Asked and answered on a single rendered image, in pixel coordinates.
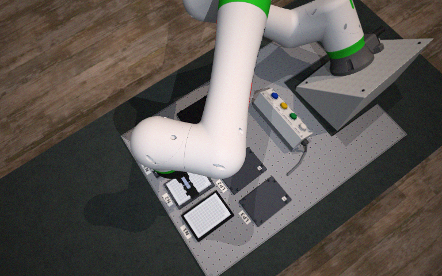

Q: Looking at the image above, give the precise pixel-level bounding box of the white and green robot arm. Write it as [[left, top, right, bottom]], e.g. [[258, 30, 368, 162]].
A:
[[130, 0, 386, 179]]

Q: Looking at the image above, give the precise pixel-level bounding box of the white button panel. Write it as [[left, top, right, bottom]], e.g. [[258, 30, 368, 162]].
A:
[[253, 88, 313, 176]]

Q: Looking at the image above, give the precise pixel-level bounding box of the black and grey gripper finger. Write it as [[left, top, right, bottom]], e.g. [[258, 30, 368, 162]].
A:
[[176, 172, 199, 199]]

